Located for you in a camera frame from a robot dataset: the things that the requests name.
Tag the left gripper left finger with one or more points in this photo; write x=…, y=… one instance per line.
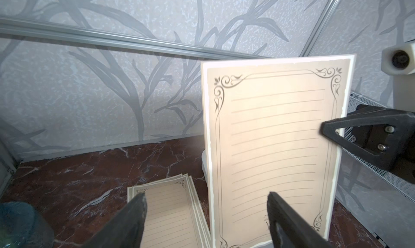
x=125, y=229

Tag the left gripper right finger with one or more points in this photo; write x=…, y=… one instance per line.
x=288, y=229

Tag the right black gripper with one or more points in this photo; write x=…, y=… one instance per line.
x=383, y=137

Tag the beige stationery sheet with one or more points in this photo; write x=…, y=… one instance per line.
x=175, y=217
x=262, y=120

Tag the white plastic storage box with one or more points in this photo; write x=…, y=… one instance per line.
x=204, y=164

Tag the blue glass vase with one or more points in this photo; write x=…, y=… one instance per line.
x=23, y=227

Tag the white wire mesh basket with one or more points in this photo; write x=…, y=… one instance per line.
x=404, y=187

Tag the aluminium cage frame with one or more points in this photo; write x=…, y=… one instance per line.
x=80, y=76

